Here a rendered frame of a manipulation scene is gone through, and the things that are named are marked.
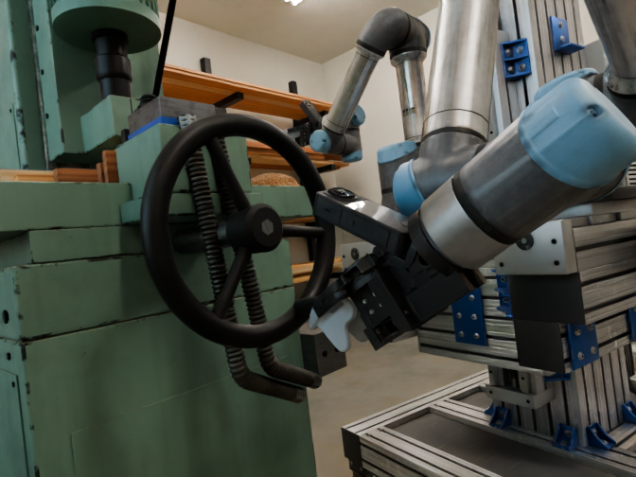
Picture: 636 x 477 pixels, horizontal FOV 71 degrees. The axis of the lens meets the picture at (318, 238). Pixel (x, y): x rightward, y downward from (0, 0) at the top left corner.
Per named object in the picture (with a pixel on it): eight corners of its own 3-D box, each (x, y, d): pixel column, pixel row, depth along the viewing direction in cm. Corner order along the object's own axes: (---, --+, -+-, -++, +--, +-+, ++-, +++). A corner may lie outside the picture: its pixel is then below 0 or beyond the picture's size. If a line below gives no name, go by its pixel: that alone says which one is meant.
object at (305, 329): (320, 379, 81) (315, 334, 81) (275, 371, 89) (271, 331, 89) (349, 365, 87) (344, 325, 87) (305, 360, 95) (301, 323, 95)
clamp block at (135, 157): (163, 192, 56) (154, 121, 56) (118, 207, 65) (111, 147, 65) (256, 192, 67) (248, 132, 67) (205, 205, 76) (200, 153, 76)
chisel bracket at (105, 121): (114, 144, 73) (109, 93, 73) (83, 163, 83) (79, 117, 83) (157, 148, 79) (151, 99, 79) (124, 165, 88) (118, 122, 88)
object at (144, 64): (132, 99, 99) (124, 33, 99) (115, 112, 105) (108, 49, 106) (167, 105, 105) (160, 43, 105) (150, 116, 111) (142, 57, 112)
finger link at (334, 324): (314, 372, 50) (363, 337, 44) (289, 326, 52) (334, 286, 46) (332, 362, 52) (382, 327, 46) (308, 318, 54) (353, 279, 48)
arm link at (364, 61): (394, 4, 122) (322, 160, 145) (415, 16, 130) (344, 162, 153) (365, -9, 128) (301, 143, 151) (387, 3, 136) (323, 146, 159)
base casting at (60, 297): (16, 344, 51) (8, 265, 51) (-57, 326, 91) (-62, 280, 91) (296, 285, 84) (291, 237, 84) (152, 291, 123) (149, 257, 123)
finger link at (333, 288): (309, 322, 47) (359, 280, 42) (302, 309, 48) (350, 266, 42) (338, 310, 51) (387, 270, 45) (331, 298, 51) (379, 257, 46)
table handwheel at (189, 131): (95, 159, 40) (291, 81, 59) (32, 195, 54) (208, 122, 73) (238, 406, 48) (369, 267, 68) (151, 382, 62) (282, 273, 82)
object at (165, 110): (161, 124, 58) (156, 82, 58) (125, 145, 65) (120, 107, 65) (242, 134, 67) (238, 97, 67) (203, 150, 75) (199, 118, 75)
